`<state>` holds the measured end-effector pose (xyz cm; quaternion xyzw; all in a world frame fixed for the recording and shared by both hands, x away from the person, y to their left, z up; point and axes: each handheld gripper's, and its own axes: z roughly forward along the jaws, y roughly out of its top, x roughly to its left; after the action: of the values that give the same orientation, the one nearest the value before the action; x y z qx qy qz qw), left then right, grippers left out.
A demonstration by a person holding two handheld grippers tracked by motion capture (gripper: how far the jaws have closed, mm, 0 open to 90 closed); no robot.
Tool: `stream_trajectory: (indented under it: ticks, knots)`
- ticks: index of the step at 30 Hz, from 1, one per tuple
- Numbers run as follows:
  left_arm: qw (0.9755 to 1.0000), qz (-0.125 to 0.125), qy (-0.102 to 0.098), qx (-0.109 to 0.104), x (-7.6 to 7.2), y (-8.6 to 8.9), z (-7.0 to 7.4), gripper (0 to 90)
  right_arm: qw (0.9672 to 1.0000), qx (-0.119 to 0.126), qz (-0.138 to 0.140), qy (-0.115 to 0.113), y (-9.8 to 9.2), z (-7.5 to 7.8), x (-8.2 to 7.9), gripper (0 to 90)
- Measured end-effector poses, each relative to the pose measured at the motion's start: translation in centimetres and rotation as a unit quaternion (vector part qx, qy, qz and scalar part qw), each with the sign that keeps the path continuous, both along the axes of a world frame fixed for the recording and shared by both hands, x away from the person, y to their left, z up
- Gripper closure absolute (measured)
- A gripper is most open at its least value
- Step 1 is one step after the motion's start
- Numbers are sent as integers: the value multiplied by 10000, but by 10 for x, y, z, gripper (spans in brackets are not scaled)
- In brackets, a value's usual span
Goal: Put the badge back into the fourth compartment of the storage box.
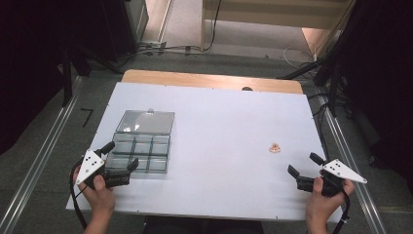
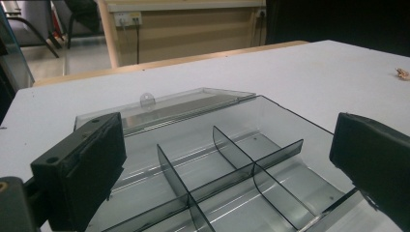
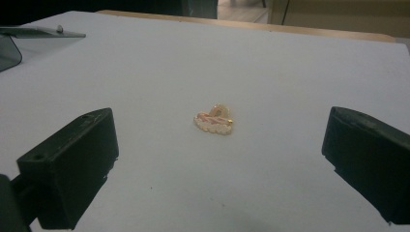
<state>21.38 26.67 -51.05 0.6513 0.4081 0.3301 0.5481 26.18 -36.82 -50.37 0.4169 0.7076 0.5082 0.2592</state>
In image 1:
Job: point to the light wooden furniture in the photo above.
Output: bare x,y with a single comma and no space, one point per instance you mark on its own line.
259,16

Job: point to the black metal stand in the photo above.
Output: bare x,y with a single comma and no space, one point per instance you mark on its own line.
328,78
66,74

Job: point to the white table sheet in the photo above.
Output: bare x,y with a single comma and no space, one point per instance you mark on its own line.
214,143

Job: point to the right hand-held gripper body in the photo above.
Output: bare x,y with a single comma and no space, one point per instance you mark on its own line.
331,178

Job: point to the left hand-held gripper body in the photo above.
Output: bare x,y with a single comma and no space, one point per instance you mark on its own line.
92,166

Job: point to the person's left hand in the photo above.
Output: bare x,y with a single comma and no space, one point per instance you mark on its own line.
97,193

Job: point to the person's right hand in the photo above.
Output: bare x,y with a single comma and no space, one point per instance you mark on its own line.
324,201

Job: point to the metal floor rail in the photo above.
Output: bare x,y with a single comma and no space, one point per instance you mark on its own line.
350,162
35,162

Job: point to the clear plastic compartment box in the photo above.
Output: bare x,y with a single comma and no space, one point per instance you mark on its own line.
142,139

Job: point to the dark cabinet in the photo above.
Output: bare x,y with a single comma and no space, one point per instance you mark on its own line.
126,26

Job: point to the wooden table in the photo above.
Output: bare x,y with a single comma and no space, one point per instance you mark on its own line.
207,80

